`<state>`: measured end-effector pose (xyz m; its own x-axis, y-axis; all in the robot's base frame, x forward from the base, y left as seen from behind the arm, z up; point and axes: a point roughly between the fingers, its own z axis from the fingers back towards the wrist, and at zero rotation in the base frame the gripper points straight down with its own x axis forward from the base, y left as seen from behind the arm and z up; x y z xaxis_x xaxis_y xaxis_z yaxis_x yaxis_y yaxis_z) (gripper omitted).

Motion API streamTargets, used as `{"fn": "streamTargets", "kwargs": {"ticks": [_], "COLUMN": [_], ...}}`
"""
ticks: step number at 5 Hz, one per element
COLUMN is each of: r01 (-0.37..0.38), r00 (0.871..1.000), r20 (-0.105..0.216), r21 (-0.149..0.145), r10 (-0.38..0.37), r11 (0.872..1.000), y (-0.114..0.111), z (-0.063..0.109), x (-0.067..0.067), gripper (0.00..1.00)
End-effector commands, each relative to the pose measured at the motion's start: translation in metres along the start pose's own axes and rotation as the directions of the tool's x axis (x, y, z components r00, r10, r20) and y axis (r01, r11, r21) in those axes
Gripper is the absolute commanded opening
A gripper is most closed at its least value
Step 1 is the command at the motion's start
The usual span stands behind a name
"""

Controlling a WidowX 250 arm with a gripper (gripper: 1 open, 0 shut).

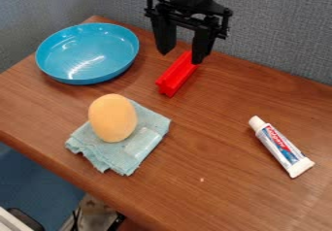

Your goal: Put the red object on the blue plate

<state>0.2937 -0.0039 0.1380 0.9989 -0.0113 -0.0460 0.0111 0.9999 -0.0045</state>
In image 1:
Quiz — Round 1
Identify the orange egg-shaped sponge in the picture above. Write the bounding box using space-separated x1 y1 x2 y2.
88 94 137 143

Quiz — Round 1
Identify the blue plate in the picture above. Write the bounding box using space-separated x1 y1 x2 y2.
34 22 140 85

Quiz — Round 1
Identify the red plastic block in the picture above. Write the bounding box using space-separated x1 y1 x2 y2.
155 51 196 97

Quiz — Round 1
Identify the light blue folded cloth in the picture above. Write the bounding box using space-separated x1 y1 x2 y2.
64 100 171 176

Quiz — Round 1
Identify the white toothpaste tube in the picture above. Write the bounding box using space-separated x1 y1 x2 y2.
247 115 314 179

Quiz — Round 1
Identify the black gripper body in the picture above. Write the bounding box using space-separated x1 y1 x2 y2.
143 0 234 41

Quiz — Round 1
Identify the clear small plastic piece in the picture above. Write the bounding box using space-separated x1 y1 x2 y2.
124 127 161 159

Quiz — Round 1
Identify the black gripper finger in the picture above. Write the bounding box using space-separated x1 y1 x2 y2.
151 15 176 54
191 27 215 65

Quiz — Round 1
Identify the grey object under table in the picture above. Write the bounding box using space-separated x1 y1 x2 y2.
60 194 125 231

